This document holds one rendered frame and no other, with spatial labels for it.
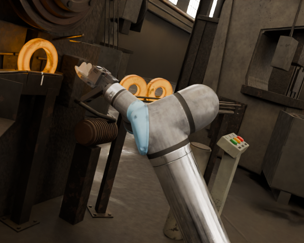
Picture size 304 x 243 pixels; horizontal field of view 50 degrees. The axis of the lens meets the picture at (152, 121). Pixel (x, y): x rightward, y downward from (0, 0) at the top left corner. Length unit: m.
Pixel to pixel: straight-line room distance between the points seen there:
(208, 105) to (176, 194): 0.23
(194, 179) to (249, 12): 3.20
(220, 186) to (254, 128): 1.97
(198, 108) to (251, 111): 2.86
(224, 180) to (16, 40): 1.15
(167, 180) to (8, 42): 0.87
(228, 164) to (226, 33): 2.42
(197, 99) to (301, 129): 2.18
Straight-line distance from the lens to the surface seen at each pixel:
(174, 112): 0.80
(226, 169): 1.71
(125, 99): 1.28
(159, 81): 1.75
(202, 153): 1.69
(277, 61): 3.41
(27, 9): 1.32
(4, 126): 0.98
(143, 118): 0.80
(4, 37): 1.40
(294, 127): 2.94
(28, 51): 1.37
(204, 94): 0.86
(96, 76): 1.36
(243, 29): 3.87
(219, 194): 1.75
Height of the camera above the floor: 0.88
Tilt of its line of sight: 10 degrees down
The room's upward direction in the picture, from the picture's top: 15 degrees clockwise
